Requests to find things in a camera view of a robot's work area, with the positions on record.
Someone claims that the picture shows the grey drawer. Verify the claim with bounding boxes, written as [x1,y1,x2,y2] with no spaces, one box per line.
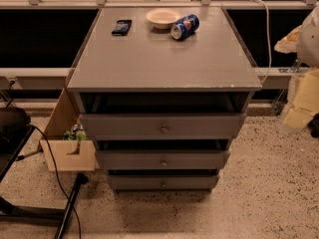
[107,175,219,190]
[96,150,230,170]
[80,113,245,140]

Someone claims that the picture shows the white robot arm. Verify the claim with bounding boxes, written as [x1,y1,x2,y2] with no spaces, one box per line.
[274,6,319,128]

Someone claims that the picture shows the grey drawer cabinet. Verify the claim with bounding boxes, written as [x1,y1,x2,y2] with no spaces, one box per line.
[66,6,263,193]

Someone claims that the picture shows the grey top drawer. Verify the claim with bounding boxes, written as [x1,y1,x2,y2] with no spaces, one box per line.
[80,113,245,140]

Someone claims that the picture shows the grey bottom drawer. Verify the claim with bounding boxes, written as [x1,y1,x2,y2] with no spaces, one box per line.
[107,175,219,190]

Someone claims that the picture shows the blue pepsi can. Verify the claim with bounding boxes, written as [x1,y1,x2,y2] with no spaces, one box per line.
[170,14,199,40]

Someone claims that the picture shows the dark blue snack packet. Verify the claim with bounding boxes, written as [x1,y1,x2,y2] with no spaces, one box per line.
[112,20,132,36]

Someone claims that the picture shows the white ceramic bowl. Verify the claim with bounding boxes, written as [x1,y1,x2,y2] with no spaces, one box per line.
[146,8,180,30]

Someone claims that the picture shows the green snack bags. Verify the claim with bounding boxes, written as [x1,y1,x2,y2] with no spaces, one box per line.
[63,123,88,140]

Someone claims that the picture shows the wooden box bin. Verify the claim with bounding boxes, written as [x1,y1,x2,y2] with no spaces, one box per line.
[40,90,96,171]

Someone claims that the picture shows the black bag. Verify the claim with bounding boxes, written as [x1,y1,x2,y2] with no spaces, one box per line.
[0,107,31,136]

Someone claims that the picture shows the black cable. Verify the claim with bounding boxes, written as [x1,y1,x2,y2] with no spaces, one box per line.
[29,123,83,239]

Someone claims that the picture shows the white cable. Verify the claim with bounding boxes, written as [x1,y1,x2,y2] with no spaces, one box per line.
[250,0,273,85]

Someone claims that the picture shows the black stand frame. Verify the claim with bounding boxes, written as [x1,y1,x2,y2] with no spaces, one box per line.
[0,124,90,239]

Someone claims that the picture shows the grey metal rail beam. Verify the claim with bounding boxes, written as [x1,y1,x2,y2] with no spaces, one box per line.
[0,67,309,90]

